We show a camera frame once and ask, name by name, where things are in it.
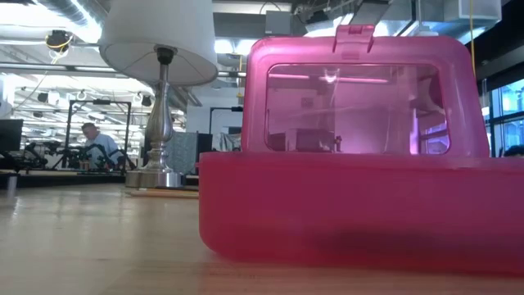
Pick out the pink plastic supply box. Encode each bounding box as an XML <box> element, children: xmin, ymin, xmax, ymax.
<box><xmin>198</xmin><ymin>24</ymin><xmax>524</xmax><ymax>275</ymax></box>

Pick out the black monitor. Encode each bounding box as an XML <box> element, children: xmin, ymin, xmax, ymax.
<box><xmin>0</xmin><ymin>118</ymin><xmax>25</xmax><ymax>152</ymax></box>

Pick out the white shade silver table lamp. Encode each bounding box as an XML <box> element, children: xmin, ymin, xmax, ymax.
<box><xmin>99</xmin><ymin>0</ymin><xmax>219</xmax><ymax>189</ymax></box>

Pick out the grey ceiling box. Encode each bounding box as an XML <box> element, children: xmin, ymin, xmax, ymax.
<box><xmin>264</xmin><ymin>10</ymin><xmax>292</xmax><ymax>36</ymax></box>

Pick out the person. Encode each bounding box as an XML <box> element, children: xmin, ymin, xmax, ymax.
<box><xmin>80</xmin><ymin>121</ymin><xmax>120</xmax><ymax>170</ymax></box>
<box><xmin>504</xmin><ymin>143</ymin><xmax>524</xmax><ymax>159</ymax></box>

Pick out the grey partition panel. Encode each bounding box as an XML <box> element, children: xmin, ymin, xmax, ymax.
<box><xmin>167</xmin><ymin>130</ymin><xmax>198</xmax><ymax>175</ymax></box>

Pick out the black frame stand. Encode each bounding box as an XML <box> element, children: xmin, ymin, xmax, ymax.
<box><xmin>209</xmin><ymin>105</ymin><xmax>243</xmax><ymax>136</ymax></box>
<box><xmin>65</xmin><ymin>99</ymin><xmax>133</xmax><ymax>171</ymax></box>

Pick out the yellow pencil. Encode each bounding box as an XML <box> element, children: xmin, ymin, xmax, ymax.
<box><xmin>129</xmin><ymin>188</ymin><xmax>200</xmax><ymax>200</ymax></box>

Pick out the black cabinet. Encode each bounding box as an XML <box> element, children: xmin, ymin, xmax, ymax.
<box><xmin>196</xmin><ymin>133</ymin><xmax>214</xmax><ymax>155</ymax></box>

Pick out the black aluminium table frame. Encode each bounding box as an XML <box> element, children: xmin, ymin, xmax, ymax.
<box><xmin>0</xmin><ymin>171</ymin><xmax>200</xmax><ymax>189</ymax></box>

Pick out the black ceiling camera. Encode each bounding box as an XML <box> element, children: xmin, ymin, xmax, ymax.
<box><xmin>44</xmin><ymin>29</ymin><xmax>75</xmax><ymax>54</ymax></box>

